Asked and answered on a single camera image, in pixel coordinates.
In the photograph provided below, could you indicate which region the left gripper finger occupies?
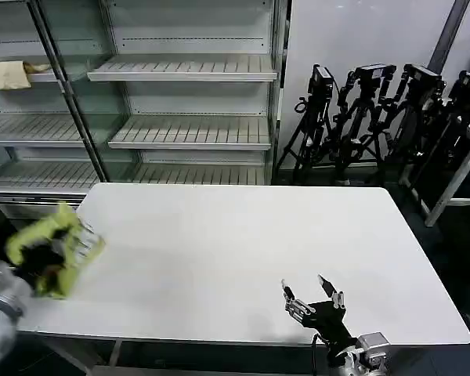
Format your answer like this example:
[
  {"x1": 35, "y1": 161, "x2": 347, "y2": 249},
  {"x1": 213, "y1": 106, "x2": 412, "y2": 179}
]
[
  {"x1": 76, "y1": 220, "x2": 99, "y2": 239},
  {"x1": 68, "y1": 239, "x2": 103, "y2": 260}
]

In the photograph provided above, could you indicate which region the small white side table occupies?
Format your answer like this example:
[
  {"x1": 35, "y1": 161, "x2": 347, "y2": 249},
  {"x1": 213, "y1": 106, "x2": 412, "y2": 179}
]
[{"x1": 423, "y1": 119, "x2": 470, "y2": 228}]

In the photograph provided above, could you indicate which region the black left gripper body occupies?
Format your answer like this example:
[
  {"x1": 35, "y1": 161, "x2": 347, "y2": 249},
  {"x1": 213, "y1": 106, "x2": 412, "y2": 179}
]
[{"x1": 21, "y1": 234, "x2": 70, "y2": 291}]

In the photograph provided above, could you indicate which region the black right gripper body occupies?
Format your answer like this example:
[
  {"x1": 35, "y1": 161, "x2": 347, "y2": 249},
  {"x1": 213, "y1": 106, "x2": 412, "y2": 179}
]
[{"x1": 303, "y1": 299, "x2": 356, "y2": 349}]

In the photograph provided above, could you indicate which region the white slatted shelf unit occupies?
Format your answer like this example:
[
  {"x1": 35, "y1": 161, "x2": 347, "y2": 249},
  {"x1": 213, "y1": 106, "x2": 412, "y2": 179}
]
[{"x1": 86, "y1": 0, "x2": 293, "y2": 186}]

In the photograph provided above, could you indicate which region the grey metal table frame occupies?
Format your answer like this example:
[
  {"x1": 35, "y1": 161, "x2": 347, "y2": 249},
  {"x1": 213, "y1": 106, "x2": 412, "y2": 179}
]
[{"x1": 34, "y1": 331, "x2": 338, "y2": 376}]

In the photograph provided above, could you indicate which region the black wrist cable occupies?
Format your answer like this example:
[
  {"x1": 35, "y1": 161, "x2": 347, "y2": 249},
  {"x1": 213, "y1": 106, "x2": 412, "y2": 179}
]
[{"x1": 310, "y1": 332, "x2": 320, "y2": 376}]

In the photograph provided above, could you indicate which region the grey slanted metal pole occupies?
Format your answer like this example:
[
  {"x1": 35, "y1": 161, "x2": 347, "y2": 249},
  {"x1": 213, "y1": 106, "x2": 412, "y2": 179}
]
[{"x1": 428, "y1": 0, "x2": 470, "y2": 68}]

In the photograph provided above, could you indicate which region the grey shelf rack with glass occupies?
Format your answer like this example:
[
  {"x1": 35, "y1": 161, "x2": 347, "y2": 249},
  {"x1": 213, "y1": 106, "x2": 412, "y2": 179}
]
[{"x1": 0, "y1": 0, "x2": 117, "y2": 207}]

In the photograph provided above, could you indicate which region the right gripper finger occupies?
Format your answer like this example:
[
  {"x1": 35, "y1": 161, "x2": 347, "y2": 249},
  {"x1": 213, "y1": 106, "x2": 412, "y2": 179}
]
[
  {"x1": 316, "y1": 273, "x2": 346, "y2": 311},
  {"x1": 280, "y1": 278, "x2": 316, "y2": 324}
]

